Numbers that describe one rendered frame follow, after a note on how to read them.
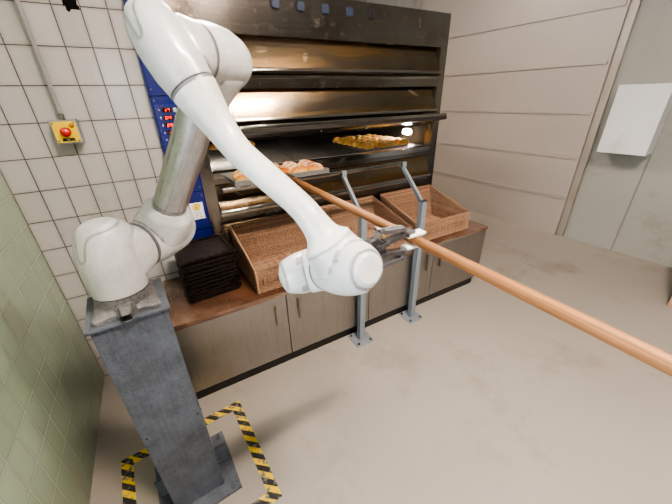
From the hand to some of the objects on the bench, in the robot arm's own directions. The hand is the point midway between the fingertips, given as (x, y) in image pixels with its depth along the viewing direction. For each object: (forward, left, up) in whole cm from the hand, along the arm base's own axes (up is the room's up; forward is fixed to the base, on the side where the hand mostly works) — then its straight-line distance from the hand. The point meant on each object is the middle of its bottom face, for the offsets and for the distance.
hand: (413, 239), depth 91 cm
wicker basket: (+129, +104, -61) cm, 176 cm away
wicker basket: (+7, +112, -61) cm, 128 cm away
